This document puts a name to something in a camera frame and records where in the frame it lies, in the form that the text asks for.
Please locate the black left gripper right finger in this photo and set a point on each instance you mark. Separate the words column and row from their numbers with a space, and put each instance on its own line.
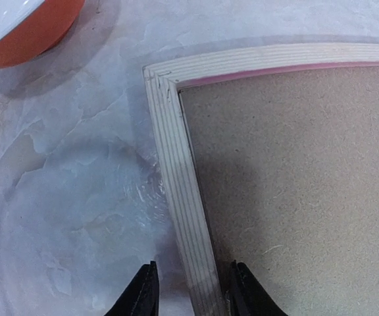
column 247, row 296

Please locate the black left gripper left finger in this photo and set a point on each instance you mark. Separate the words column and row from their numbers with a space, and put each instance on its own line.
column 141, row 296

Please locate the brown cardboard backing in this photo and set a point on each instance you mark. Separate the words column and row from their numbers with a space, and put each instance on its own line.
column 288, row 168

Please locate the pink wooden picture frame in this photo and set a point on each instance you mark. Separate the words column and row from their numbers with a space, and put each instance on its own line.
column 163, row 82

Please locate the orange white bowl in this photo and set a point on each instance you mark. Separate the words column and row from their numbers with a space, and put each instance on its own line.
column 29, row 28

